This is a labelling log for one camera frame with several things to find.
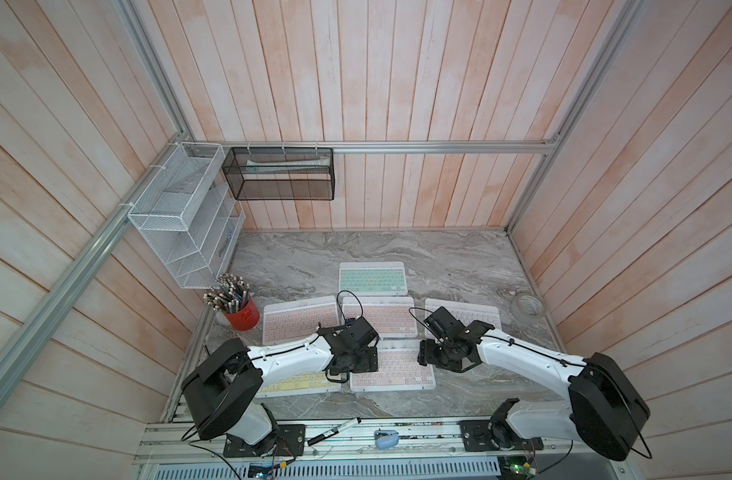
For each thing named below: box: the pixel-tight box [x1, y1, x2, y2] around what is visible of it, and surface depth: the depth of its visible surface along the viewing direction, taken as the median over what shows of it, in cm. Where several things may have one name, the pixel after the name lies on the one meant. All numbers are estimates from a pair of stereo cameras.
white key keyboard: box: [425, 298, 502, 329], surface depth 100 cm
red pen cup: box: [203, 273, 260, 331], surface depth 85 cm
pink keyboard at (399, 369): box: [349, 348, 436, 392], surface depth 85 cm
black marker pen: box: [307, 417, 362, 446], surface depth 76 cm
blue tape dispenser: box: [374, 429, 399, 450], surface depth 74 cm
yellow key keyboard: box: [255, 371, 342, 398], surface depth 83 cm
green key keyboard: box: [339, 262, 408, 296], surface depth 109 cm
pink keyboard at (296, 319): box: [262, 295, 339, 345], surface depth 97 cm
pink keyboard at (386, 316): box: [342, 296, 418, 338], surface depth 100 cm
